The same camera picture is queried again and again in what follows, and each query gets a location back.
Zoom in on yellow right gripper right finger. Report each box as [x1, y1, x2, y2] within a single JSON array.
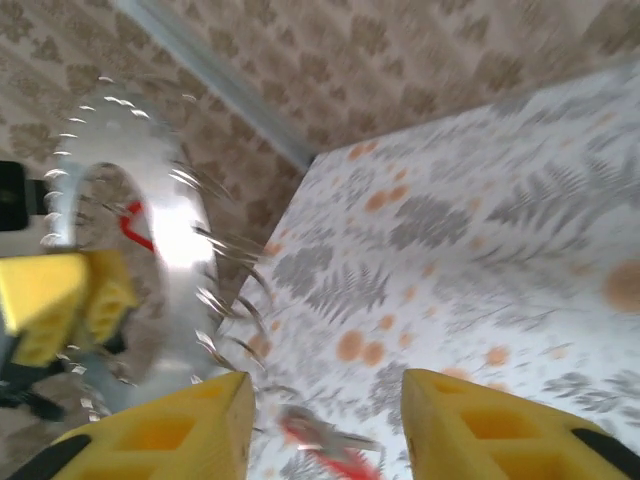
[[401, 368, 640, 480]]

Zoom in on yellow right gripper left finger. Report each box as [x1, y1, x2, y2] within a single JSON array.
[[7, 370, 257, 480]]

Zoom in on large silver keyring with rings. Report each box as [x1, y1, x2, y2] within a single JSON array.
[[42, 74, 276, 426]]

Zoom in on small red key tag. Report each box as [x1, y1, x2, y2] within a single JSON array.
[[118, 201, 157, 254]]

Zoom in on key with bright red tag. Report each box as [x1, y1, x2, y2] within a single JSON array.
[[277, 403, 384, 480]]

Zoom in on floral patterned table cover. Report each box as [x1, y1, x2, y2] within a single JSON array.
[[219, 59, 640, 480]]

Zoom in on aluminium corner post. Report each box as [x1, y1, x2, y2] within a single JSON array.
[[112, 0, 319, 174]]

